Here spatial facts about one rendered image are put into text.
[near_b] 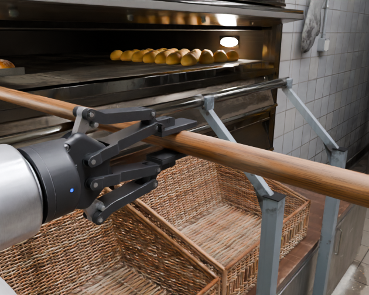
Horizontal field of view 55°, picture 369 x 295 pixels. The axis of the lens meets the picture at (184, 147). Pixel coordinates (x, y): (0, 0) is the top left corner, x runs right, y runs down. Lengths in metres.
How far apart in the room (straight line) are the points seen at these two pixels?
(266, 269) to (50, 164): 0.73
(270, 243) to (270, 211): 0.09
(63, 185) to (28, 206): 0.04
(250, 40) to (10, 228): 1.92
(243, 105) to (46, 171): 1.53
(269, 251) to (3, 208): 0.73
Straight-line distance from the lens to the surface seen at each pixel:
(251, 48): 2.12
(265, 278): 0.99
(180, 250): 1.01
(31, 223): 0.33
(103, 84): 1.15
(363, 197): 0.36
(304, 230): 1.44
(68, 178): 0.34
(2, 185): 0.31
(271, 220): 0.89
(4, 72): 1.42
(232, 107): 1.71
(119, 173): 0.40
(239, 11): 1.44
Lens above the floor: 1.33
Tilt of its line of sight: 18 degrees down
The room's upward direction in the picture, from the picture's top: straight up
